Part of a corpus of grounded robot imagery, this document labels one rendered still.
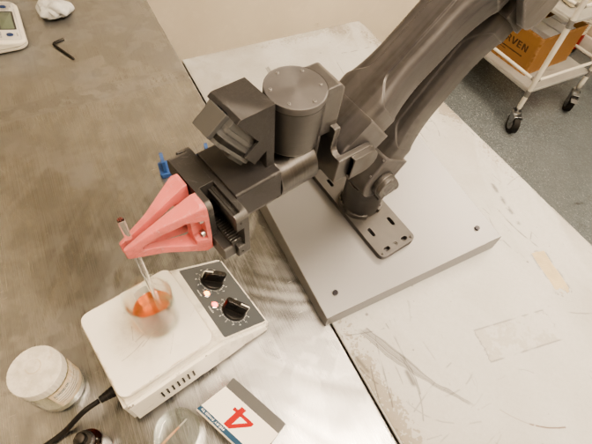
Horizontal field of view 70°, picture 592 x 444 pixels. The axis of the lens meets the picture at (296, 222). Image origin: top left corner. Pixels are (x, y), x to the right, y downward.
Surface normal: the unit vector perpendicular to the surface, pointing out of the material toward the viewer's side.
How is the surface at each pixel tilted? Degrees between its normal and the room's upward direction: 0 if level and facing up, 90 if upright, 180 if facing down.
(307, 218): 4
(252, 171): 0
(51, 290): 0
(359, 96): 42
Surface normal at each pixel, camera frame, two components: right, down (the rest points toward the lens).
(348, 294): 0.07, -0.52
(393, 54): -0.45, -0.09
